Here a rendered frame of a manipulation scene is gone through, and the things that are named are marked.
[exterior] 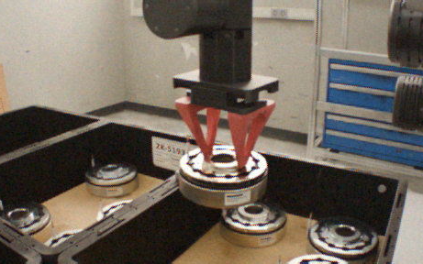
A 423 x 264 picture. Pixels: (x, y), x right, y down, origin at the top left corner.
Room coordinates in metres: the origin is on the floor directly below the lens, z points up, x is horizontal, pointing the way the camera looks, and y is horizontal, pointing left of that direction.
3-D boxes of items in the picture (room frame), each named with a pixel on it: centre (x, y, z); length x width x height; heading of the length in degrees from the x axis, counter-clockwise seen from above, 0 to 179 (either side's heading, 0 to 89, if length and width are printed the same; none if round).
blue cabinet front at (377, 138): (2.06, -0.99, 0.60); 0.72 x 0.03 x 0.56; 56
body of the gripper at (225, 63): (0.42, -0.02, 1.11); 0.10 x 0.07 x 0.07; 53
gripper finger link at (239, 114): (0.42, -0.02, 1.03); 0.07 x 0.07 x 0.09; 53
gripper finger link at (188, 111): (0.43, -0.01, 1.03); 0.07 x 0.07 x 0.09; 53
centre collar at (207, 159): (0.42, -0.01, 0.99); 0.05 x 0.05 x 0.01
